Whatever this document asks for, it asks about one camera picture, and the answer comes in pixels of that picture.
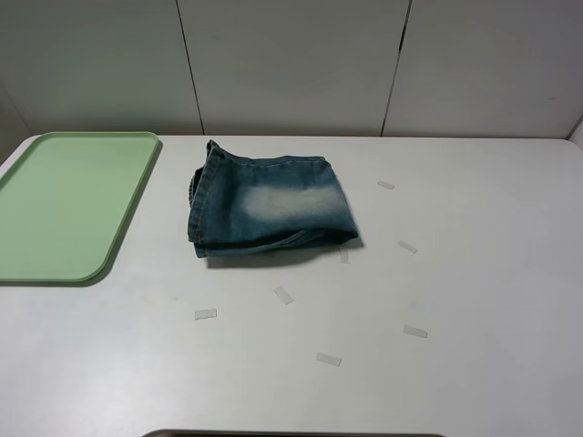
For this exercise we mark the children's blue denim shorts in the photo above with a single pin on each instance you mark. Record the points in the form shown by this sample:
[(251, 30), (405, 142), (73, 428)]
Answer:
[(242, 206)]

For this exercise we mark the green plastic tray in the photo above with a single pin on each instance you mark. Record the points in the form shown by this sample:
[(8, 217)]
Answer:
[(66, 201)]

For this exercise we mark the clear tape piece middle tilted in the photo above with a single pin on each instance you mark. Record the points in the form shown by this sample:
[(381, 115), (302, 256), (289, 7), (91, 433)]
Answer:
[(283, 295)]

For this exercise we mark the clear tape piece upper right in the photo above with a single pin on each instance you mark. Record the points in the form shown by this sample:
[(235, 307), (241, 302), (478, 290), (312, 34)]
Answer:
[(385, 184)]

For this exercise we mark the clear tape piece far right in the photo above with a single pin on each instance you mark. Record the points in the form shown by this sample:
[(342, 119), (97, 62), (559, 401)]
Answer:
[(407, 246)]

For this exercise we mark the clear tape piece left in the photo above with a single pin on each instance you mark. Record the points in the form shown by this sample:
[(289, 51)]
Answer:
[(205, 314)]

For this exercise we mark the clear tape piece bottom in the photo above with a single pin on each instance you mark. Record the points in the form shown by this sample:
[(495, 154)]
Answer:
[(328, 359)]

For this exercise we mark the clear tape piece lower right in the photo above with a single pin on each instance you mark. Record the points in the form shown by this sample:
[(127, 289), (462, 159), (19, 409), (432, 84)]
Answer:
[(417, 332)]

